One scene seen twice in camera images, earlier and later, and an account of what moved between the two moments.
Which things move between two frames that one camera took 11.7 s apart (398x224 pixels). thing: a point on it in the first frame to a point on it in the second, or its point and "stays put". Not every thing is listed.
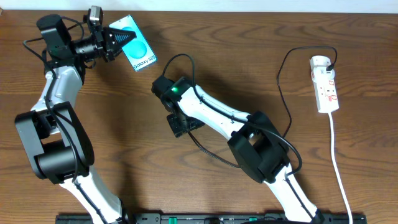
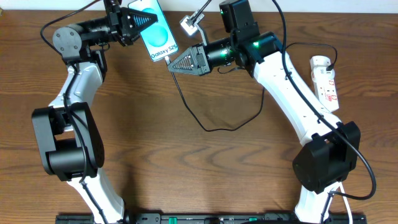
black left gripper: x=104 y=43 to x=123 y=23
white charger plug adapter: x=319 y=65 stays put
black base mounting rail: x=211 y=218 stays put
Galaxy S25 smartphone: x=137 y=51 to x=159 y=38
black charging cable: x=287 y=131 to x=262 y=91
